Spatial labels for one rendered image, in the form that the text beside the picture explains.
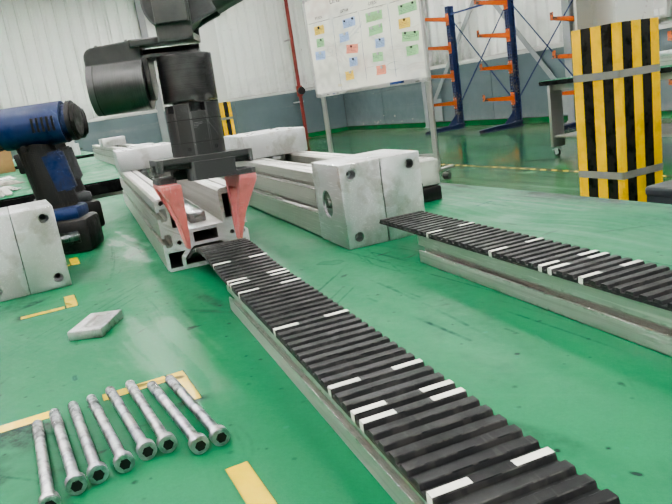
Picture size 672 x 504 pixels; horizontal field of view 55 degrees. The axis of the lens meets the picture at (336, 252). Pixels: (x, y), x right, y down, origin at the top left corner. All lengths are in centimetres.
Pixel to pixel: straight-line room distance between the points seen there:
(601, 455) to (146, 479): 21
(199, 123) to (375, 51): 594
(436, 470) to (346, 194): 50
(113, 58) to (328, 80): 638
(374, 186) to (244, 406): 39
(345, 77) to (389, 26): 76
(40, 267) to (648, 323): 63
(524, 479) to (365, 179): 52
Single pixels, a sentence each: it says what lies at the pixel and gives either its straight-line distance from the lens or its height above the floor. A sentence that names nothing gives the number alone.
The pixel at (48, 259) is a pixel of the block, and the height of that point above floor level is 82.
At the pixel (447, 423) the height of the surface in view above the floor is 81.
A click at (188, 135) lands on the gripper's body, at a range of 70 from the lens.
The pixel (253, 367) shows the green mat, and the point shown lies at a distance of 45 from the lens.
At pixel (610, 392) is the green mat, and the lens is 37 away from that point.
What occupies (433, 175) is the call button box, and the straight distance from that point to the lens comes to 96.
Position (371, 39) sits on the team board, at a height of 142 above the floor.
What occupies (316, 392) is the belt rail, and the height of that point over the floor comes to 79.
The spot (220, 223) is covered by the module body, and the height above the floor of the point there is 82.
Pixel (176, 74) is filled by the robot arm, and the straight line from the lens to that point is 70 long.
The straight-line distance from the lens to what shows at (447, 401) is 30.
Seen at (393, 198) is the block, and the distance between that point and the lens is 74.
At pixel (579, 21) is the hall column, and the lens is 404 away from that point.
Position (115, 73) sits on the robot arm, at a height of 100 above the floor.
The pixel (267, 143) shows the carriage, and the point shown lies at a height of 89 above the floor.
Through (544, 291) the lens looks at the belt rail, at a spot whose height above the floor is 79.
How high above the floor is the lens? 95
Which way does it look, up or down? 13 degrees down
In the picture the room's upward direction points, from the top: 9 degrees counter-clockwise
